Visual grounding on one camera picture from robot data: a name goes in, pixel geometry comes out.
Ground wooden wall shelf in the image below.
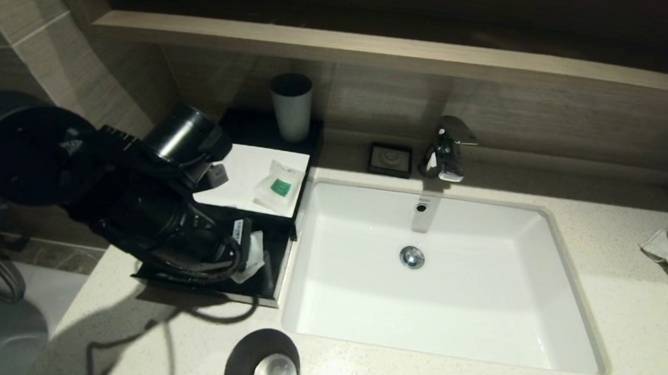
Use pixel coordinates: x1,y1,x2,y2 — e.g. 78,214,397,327
93,11,668,100

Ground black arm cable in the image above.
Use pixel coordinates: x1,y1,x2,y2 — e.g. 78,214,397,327
93,218,250,289

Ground small square packet green label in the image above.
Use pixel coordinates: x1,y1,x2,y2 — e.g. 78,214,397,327
252,158,307,217
232,229,268,287

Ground white ribbed mat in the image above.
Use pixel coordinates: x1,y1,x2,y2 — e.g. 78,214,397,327
191,140,311,219

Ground round black dish metal centre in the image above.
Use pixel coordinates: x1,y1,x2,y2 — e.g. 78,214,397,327
225,324,305,375

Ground black plastic tray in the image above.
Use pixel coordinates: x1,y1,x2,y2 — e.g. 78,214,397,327
130,204,296,310

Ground black amenity tray with drawer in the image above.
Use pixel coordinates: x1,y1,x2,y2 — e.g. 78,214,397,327
165,104,325,243

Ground chrome faucet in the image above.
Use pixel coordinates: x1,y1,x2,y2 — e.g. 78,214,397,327
418,115,479,184

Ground grey cup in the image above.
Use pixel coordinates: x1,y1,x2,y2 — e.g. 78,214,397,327
266,73,314,144

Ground white sink basin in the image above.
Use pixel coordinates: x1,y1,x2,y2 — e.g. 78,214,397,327
280,176,622,375

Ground chrome drain plug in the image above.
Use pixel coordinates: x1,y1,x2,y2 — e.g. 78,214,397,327
398,245,426,271

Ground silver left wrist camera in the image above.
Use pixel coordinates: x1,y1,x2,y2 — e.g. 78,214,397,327
207,164,231,189

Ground black soap dish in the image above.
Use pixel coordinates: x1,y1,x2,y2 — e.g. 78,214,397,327
367,143,414,180

